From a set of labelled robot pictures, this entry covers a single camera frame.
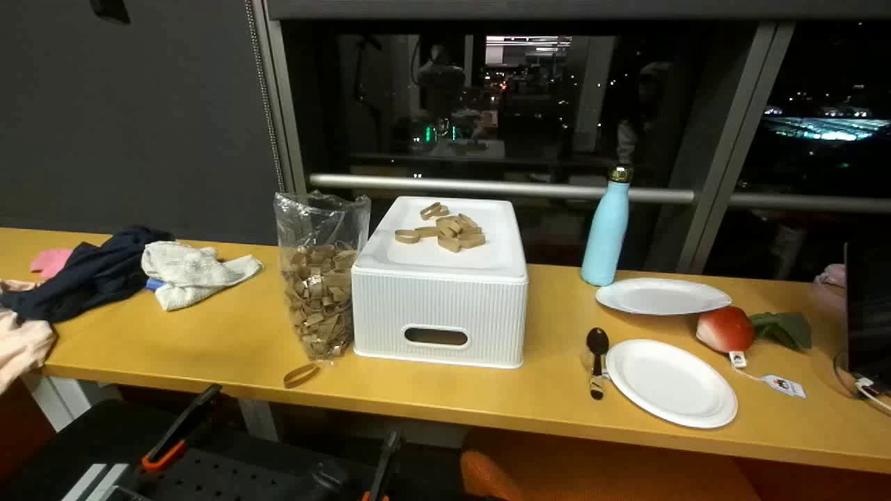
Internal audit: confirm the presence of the clear packet of rubber bands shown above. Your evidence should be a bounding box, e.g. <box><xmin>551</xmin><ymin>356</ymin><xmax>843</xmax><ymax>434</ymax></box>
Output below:
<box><xmin>271</xmin><ymin>190</ymin><xmax>374</xmax><ymax>366</ymax></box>

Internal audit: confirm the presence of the white plastic storage box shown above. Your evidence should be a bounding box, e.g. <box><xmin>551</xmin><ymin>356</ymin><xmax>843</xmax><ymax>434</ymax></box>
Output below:
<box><xmin>347</xmin><ymin>193</ymin><xmax>532</xmax><ymax>370</ymax></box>

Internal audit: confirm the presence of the silver metal handrail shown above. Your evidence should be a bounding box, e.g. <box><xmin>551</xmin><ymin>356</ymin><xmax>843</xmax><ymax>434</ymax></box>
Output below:
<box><xmin>306</xmin><ymin>171</ymin><xmax>891</xmax><ymax>218</ymax></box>

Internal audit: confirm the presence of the light blue water bottle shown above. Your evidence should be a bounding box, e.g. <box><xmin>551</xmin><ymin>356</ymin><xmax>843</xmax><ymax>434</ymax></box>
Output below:
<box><xmin>578</xmin><ymin>164</ymin><xmax>631</xmax><ymax>291</ymax></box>

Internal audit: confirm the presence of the black plastic spoon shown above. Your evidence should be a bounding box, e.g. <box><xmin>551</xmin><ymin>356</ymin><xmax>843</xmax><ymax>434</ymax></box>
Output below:
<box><xmin>584</xmin><ymin>327</ymin><xmax>613</xmax><ymax>403</ymax></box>

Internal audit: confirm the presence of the white paper plate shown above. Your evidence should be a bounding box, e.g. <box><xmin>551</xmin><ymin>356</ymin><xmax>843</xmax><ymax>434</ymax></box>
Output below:
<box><xmin>605</xmin><ymin>338</ymin><xmax>741</xmax><ymax>433</ymax></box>
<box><xmin>594</xmin><ymin>277</ymin><xmax>734</xmax><ymax>321</ymax></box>

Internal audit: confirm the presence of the white crumpled cloth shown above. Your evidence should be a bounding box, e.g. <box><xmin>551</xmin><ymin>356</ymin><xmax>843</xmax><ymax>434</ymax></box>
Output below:
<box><xmin>140</xmin><ymin>239</ymin><xmax>264</xmax><ymax>314</ymax></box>

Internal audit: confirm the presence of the orange chair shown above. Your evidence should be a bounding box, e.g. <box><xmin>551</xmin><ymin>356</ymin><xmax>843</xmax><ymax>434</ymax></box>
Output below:
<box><xmin>456</xmin><ymin>441</ymin><xmax>762</xmax><ymax>501</ymax></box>

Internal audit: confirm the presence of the red strawberry plush toy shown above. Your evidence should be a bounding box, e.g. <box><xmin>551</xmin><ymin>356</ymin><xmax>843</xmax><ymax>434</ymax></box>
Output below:
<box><xmin>693</xmin><ymin>305</ymin><xmax>758</xmax><ymax>356</ymax></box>

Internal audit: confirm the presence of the black perforated board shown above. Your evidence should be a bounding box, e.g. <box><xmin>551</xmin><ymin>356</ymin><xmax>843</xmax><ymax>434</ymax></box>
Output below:
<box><xmin>0</xmin><ymin>398</ymin><xmax>468</xmax><ymax>501</ymax></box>

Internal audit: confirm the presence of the navy blue cloth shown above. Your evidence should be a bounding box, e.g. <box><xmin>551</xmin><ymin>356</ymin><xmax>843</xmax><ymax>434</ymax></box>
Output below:
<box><xmin>0</xmin><ymin>222</ymin><xmax>176</xmax><ymax>327</ymax></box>

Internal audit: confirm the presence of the pale pink object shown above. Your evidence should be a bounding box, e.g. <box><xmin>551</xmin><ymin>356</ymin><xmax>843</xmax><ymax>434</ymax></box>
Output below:
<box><xmin>810</xmin><ymin>263</ymin><xmax>850</xmax><ymax>310</ymax></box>

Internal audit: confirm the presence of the pink sticky note pad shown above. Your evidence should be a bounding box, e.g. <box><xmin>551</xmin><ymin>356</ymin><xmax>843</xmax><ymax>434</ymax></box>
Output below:
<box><xmin>28</xmin><ymin>245</ymin><xmax>79</xmax><ymax>281</ymax></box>

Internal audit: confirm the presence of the pale pink cloth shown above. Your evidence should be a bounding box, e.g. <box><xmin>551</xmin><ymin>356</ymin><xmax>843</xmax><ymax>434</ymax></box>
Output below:
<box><xmin>0</xmin><ymin>277</ymin><xmax>59</xmax><ymax>396</ymax></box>

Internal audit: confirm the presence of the reddish brown chair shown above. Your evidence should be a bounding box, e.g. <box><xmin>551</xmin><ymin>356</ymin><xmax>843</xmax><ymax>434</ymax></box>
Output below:
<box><xmin>0</xmin><ymin>377</ymin><xmax>55</xmax><ymax>484</ymax></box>

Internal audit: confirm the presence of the black clamp with orange handle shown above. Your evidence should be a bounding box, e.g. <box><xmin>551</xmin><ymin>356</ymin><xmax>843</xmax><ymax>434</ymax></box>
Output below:
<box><xmin>136</xmin><ymin>383</ymin><xmax>226</xmax><ymax>476</ymax></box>
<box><xmin>360</xmin><ymin>430</ymin><xmax>407</xmax><ymax>501</ymax></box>

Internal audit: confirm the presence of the grey window frame post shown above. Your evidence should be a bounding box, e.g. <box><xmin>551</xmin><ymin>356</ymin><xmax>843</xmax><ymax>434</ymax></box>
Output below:
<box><xmin>673</xmin><ymin>19</ymin><xmax>800</xmax><ymax>273</ymax></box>
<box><xmin>243</xmin><ymin>0</ymin><xmax>311</xmax><ymax>197</ymax></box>

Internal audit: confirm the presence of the white tag with string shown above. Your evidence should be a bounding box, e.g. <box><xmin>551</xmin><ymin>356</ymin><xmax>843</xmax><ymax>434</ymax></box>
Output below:
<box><xmin>727</xmin><ymin>349</ymin><xmax>807</xmax><ymax>402</ymax></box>

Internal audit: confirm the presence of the white cable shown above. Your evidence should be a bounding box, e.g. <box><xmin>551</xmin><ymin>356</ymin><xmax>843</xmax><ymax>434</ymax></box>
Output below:
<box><xmin>830</xmin><ymin>359</ymin><xmax>891</xmax><ymax>416</ymax></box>

